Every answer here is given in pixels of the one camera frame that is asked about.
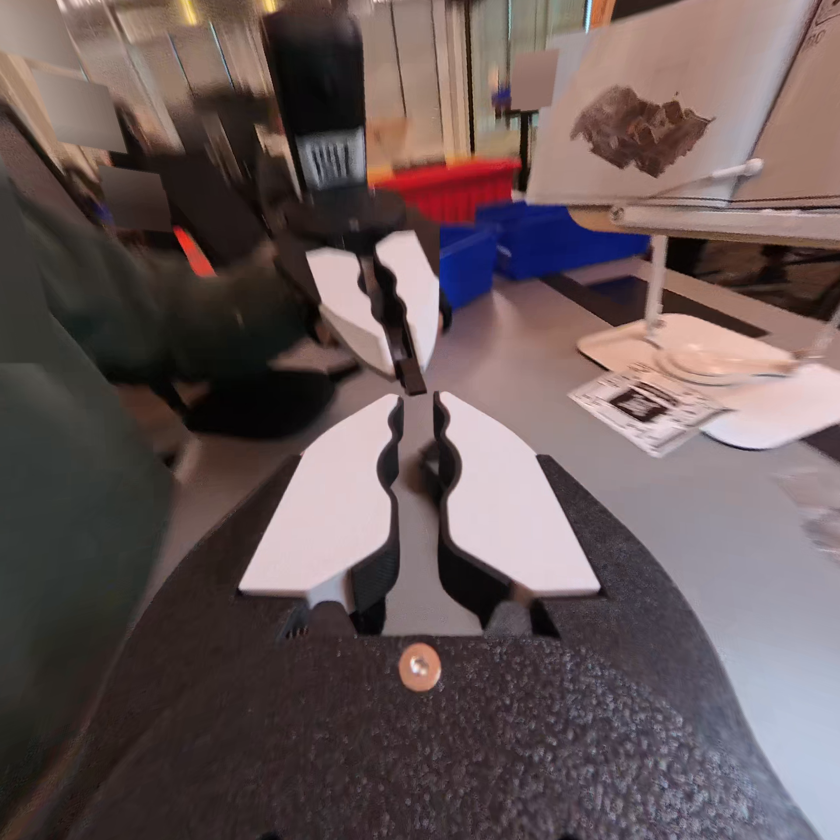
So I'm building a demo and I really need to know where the orange striped object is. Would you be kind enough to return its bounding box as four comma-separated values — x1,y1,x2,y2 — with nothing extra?
171,226,217,279

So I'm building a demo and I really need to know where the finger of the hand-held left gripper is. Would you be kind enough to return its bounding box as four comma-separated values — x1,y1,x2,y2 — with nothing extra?
374,230,442,372
306,247,401,378

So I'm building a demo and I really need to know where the white booklet stand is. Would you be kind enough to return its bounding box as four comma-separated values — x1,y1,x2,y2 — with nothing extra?
578,197,840,450

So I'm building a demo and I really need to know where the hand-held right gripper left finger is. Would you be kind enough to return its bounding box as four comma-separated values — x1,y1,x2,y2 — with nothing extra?
238,394,404,618

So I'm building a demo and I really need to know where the lego instruction booklet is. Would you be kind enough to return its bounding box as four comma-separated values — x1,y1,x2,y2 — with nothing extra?
525,0,840,211

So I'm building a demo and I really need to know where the red storage bin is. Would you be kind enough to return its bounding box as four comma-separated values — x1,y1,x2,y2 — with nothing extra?
374,158,522,227

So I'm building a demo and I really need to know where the sticker sheet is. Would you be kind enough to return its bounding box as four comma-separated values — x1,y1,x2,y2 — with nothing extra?
569,368,729,458

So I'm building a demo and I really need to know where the clear lego windshield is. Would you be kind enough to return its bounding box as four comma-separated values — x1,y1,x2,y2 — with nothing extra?
775,466,840,559

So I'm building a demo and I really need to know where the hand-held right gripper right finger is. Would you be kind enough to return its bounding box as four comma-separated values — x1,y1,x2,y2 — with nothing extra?
434,390,602,631

